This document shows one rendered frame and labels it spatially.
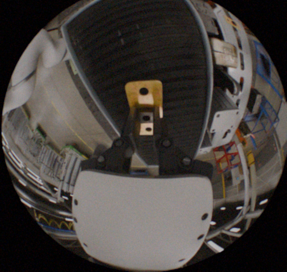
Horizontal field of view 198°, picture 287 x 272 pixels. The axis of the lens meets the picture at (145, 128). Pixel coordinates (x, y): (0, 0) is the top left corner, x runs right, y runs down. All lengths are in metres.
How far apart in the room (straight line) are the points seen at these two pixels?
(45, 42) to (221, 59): 0.41
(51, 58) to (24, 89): 0.13
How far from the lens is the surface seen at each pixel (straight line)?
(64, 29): 0.15
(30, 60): 0.31
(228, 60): 0.24
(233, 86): 0.24
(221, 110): 0.24
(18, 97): 0.33
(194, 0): 0.26
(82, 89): 0.78
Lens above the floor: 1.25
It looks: 41 degrees down
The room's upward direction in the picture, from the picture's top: 175 degrees counter-clockwise
